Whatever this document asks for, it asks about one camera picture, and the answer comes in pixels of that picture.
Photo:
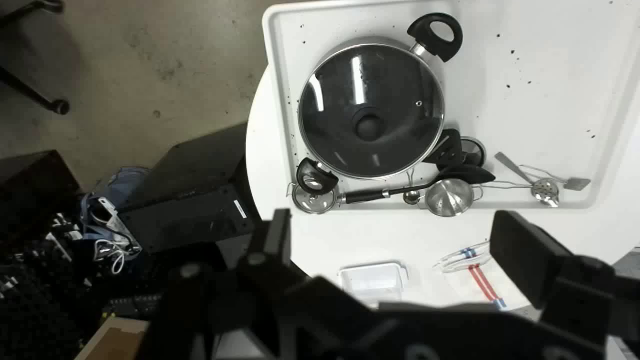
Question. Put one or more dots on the small steel measuring spoon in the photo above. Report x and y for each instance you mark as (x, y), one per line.
(543, 188)

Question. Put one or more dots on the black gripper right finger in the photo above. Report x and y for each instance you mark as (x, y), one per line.
(531, 256)

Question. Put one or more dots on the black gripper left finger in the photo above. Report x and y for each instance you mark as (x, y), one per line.
(271, 240)

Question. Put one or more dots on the steel measuring cup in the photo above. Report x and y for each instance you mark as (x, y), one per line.
(449, 196)

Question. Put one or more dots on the black-handled metal pot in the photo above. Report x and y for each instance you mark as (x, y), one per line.
(434, 34)

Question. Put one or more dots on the clear plastic container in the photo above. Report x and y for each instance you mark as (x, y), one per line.
(375, 283)

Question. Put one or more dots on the black equipment case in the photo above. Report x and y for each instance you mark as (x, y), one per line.
(197, 192)

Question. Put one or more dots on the black spatula utensil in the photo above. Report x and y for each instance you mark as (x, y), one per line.
(454, 163)

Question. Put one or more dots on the white plastic tray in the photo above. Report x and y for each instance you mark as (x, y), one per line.
(550, 82)

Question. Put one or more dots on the white striped folded cloth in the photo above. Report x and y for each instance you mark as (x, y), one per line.
(477, 277)

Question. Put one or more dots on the glass pot lid black knob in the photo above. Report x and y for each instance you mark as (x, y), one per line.
(370, 110)

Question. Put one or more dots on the cardboard box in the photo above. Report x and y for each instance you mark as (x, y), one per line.
(116, 338)

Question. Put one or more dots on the steel ladle black handle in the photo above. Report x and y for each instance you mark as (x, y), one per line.
(323, 203)

